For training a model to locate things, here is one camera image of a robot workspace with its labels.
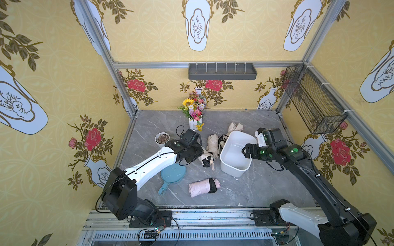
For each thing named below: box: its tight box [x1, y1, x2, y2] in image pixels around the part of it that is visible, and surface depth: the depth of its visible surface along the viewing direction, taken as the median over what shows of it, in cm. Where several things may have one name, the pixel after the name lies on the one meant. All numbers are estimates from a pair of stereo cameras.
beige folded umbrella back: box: [226, 121, 244, 137], surface depth 103 cm
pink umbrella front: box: [188, 177, 222, 198], surface depth 81 cm
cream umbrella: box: [206, 133, 220, 160], surface depth 100 cm
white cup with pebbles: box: [154, 131, 170, 149], surface depth 100 cm
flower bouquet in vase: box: [177, 91, 210, 132], surface depth 102 cm
